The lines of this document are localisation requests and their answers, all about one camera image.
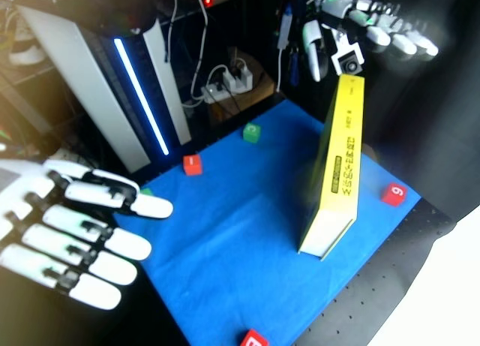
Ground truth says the blue cloth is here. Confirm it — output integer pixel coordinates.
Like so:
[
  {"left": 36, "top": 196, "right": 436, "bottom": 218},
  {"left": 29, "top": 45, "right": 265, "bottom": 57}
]
[{"left": 112, "top": 99, "right": 423, "bottom": 346}]

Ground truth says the black rounded robot housing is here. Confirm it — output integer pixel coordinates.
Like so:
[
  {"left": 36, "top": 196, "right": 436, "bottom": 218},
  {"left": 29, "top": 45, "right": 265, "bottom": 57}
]
[{"left": 85, "top": 0, "right": 158, "bottom": 38}]

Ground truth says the white cable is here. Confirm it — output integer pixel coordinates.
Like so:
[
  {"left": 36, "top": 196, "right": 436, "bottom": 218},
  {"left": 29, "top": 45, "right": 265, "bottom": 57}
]
[{"left": 164, "top": 0, "right": 209, "bottom": 109}]

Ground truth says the white plug adapter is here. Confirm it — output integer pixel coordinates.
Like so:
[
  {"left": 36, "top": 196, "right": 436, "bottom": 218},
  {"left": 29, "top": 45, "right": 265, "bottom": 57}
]
[{"left": 223, "top": 60, "right": 253, "bottom": 92}]

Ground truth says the red block with number 9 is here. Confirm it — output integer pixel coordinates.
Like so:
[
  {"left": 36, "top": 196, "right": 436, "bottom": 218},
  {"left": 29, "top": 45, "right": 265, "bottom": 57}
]
[{"left": 381, "top": 183, "right": 407, "bottom": 207}]

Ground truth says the white tower with blue light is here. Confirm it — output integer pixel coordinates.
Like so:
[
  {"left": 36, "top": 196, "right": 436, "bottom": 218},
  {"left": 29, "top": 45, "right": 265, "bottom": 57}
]
[{"left": 16, "top": 4, "right": 191, "bottom": 174}]

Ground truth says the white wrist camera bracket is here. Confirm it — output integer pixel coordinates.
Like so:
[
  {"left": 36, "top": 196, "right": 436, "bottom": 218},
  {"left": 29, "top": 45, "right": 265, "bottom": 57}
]
[{"left": 329, "top": 26, "right": 365, "bottom": 76}]

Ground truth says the white power strip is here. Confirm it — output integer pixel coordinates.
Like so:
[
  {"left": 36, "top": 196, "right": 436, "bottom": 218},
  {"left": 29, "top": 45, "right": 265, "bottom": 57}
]
[
  {"left": 200, "top": 81, "right": 241, "bottom": 104},
  {"left": 208, "top": 49, "right": 277, "bottom": 125}
]

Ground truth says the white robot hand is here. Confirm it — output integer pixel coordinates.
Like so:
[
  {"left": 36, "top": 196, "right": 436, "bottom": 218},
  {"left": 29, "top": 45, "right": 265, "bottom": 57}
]
[
  {"left": 0, "top": 158, "right": 174, "bottom": 311},
  {"left": 302, "top": 0, "right": 440, "bottom": 83}
]

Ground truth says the yellow rectangular box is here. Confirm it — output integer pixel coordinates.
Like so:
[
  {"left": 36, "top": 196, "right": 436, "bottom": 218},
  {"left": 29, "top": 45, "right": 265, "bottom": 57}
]
[{"left": 298, "top": 74, "right": 365, "bottom": 262}]

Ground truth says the red block with minus sign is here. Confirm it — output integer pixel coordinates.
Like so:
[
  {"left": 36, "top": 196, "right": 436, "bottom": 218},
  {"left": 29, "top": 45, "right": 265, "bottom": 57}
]
[{"left": 182, "top": 154, "right": 203, "bottom": 176}]

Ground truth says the white hanging adapter with cable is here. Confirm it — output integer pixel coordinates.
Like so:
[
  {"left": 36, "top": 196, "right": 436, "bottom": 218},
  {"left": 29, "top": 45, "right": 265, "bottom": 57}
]
[{"left": 276, "top": 6, "right": 294, "bottom": 94}]

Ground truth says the blue hanging tool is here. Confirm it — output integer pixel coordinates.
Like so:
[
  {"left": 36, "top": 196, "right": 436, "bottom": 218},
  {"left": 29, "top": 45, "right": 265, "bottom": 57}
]
[{"left": 288, "top": 47, "right": 301, "bottom": 86}]

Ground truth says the green block with letter C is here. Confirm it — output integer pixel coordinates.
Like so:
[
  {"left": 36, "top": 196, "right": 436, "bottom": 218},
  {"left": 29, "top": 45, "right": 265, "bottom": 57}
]
[{"left": 242, "top": 122, "right": 262, "bottom": 144}]

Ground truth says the red block with white letter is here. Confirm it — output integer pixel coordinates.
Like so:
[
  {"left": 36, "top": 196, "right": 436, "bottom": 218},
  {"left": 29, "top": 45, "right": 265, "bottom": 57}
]
[{"left": 239, "top": 329, "right": 269, "bottom": 346}]

